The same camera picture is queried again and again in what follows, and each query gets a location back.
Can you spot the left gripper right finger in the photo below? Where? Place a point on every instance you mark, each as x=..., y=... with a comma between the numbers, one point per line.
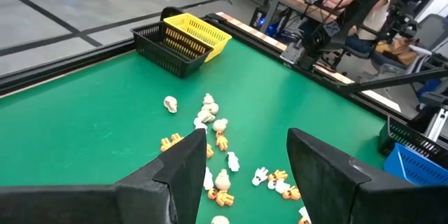
x=336, y=196

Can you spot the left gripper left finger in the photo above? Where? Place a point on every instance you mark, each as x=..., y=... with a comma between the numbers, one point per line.
x=157, y=199

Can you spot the blue plastic basket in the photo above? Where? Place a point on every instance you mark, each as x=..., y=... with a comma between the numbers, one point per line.
x=413, y=168

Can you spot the black plastic basket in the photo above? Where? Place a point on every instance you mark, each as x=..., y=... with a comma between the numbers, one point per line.
x=157, y=52
x=406, y=134

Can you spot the beige plastic skull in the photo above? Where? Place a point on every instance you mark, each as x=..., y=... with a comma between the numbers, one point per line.
x=209, y=98
x=220, y=125
x=170, y=104
x=222, y=180
x=211, y=108
x=220, y=220
x=206, y=115

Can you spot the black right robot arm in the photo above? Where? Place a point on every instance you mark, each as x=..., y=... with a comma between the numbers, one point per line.
x=367, y=3

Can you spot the green table mat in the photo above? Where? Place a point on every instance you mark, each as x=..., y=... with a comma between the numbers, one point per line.
x=87, y=129

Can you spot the silver aluminium profile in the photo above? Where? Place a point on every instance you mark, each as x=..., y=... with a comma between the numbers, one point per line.
x=437, y=124

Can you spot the brown bag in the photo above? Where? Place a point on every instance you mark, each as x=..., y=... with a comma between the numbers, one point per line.
x=399, y=49

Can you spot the yellow plastic basket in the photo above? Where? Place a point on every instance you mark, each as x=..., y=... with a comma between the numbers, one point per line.
x=206, y=31

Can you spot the person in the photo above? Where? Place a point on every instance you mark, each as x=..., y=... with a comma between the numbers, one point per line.
x=376, y=14

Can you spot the blue grey office chair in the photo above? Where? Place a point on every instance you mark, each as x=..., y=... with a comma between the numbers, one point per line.
x=430, y=31

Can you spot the wooden side table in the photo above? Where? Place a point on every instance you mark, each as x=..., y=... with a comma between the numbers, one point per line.
x=297, y=5

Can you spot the black mount bracket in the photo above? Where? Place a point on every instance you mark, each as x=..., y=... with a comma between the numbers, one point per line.
x=171, y=11

